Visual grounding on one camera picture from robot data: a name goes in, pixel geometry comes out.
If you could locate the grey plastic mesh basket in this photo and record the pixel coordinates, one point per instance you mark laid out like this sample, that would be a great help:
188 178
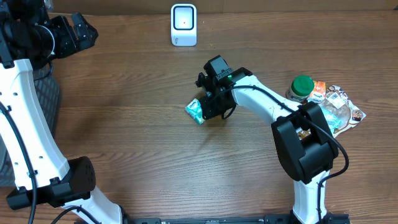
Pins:
49 95

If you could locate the blue white package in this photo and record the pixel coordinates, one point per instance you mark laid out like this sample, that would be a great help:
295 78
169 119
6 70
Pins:
195 111

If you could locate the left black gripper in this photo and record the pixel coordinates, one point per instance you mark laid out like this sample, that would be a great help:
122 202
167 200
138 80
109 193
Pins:
87 35

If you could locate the orange tissue pack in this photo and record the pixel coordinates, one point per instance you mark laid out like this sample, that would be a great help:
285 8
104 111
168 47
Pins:
318 93

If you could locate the teal wipes pack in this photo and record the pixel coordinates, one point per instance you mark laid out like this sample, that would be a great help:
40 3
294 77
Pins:
332 120

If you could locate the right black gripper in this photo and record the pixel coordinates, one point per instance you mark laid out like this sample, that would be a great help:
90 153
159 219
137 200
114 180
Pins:
213 111

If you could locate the beige paper pouch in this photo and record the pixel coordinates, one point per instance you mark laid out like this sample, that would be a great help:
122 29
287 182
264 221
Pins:
338 102

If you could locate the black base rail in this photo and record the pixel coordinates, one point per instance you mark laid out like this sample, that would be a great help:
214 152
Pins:
266 219

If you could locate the white barcode scanner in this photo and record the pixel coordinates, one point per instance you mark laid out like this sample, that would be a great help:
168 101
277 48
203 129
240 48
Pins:
183 25

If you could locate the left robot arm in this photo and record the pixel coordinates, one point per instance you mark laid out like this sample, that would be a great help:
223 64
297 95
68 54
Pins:
31 40

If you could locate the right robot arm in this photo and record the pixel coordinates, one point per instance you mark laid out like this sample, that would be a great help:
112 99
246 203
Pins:
304 143

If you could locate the green lid jar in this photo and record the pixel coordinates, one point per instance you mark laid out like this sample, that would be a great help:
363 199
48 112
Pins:
300 88

